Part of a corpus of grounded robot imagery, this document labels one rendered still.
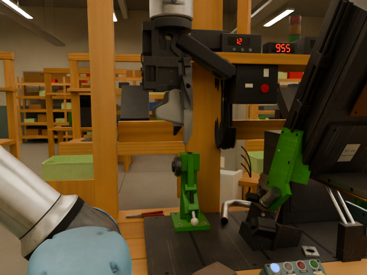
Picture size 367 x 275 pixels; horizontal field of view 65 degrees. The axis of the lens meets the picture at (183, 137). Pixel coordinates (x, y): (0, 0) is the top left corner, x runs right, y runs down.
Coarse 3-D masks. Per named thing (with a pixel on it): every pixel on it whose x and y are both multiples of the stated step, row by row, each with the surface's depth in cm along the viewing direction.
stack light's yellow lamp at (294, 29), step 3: (291, 27) 125; (294, 27) 125; (297, 27) 124; (300, 27) 125; (288, 30) 128; (291, 30) 125; (294, 30) 125; (297, 30) 124; (300, 30) 126; (288, 33) 127; (291, 33) 126; (294, 33) 125; (297, 33) 125; (288, 36) 127
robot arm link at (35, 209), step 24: (0, 168) 41; (24, 168) 44; (0, 192) 40; (24, 192) 42; (48, 192) 44; (0, 216) 41; (24, 216) 41; (48, 216) 42; (72, 216) 43; (96, 216) 47; (24, 240) 42
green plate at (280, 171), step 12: (288, 132) 94; (300, 132) 87; (288, 144) 92; (300, 144) 89; (276, 156) 97; (288, 156) 90; (300, 156) 90; (276, 168) 95; (288, 168) 89; (300, 168) 90; (276, 180) 94; (288, 180) 88; (300, 180) 91
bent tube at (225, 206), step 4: (228, 200) 127; (232, 200) 128; (236, 200) 128; (240, 200) 129; (244, 200) 129; (224, 204) 122; (228, 204) 124; (232, 204) 127; (236, 204) 128; (240, 204) 128; (244, 204) 128; (248, 204) 127; (224, 208) 117; (228, 208) 120; (224, 212) 113; (228, 212) 116; (224, 216) 109; (220, 220) 109; (224, 220) 112; (224, 224) 109
